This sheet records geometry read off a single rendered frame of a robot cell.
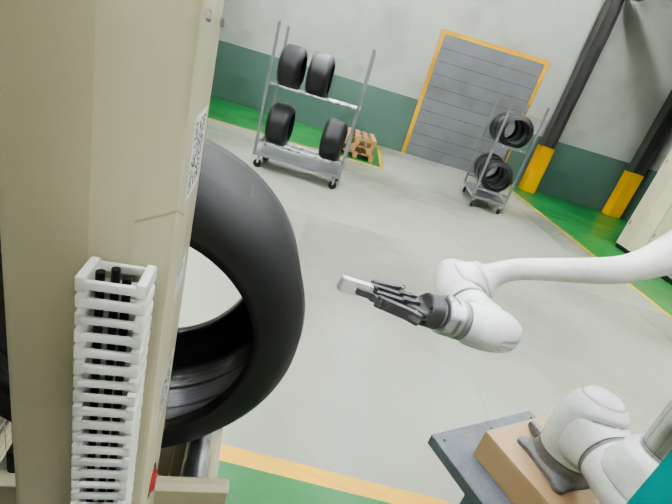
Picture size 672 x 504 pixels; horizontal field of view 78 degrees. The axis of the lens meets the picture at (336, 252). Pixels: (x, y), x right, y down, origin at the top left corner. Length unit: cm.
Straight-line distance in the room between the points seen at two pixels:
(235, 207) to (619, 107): 1294
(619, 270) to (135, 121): 97
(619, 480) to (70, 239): 119
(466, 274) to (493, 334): 18
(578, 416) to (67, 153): 127
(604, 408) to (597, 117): 1202
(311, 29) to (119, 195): 1144
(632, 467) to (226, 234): 102
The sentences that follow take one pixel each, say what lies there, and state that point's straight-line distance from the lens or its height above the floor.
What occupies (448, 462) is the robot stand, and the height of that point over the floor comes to 64.
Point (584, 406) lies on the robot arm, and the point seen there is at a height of 99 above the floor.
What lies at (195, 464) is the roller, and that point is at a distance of 87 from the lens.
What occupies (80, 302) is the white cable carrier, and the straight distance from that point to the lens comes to 37.
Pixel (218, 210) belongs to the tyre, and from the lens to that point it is 59.
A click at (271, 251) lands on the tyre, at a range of 62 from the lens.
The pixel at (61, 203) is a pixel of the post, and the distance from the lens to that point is 38.
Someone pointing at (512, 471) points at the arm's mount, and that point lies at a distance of 143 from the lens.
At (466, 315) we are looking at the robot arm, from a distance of 93.
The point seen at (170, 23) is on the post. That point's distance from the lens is 33.
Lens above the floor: 161
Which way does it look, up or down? 23 degrees down
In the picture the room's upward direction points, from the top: 17 degrees clockwise
